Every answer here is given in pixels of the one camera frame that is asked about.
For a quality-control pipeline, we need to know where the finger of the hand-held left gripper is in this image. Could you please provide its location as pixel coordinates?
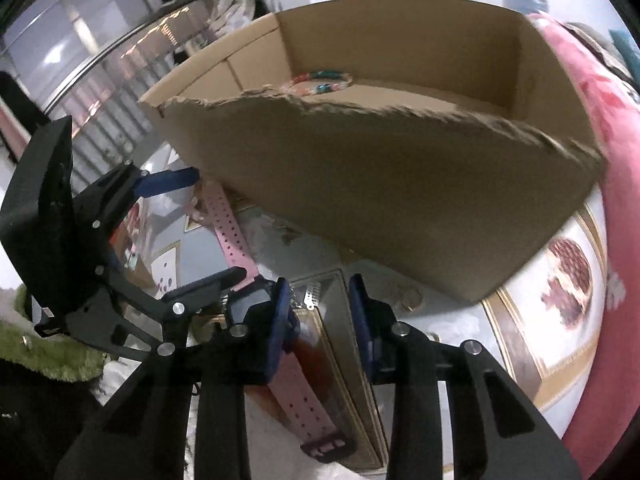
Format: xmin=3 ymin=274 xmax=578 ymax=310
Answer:
xmin=75 ymin=162 xmax=201 ymax=257
xmin=62 ymin=262 xmax=249 ymax=361

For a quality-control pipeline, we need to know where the dark pink floral blanket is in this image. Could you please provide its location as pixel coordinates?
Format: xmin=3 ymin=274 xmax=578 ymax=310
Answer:
xmin=525 ymin=12 xmax=640 ymax=480

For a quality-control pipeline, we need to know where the black smart watch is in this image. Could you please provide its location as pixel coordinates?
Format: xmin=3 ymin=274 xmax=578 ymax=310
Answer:
xmin=192 ymin=182 xmax=348 ymax=461

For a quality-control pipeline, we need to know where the white fluffy towel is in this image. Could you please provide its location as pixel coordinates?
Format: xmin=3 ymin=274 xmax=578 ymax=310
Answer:
xmin=97 ymin=355 xmax=361 ymax=480

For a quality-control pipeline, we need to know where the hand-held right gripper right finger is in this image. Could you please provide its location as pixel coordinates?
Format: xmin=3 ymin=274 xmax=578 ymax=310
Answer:
xmin=348 ymin=274 xmax=571 ymax=480

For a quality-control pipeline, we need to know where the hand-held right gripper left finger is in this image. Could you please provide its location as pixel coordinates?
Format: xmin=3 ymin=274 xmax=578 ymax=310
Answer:
xmin=52 ymin=277 xmax=301 ymax=480

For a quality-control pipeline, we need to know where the multicolour bead bracelet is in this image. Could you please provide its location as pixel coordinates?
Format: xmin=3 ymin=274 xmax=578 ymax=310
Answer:
xmin=290 ymin=71 xmax=353 ymax=96

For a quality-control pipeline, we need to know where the beige patterned garment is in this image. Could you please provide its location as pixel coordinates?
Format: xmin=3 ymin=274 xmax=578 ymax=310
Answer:
xmin=200 ymin=0 xmax=273 ymax=56

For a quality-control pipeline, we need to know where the brown cardboard box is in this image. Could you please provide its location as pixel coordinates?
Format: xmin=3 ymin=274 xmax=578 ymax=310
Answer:
xmin=137 ymin=0 xmax=606 ymax=306

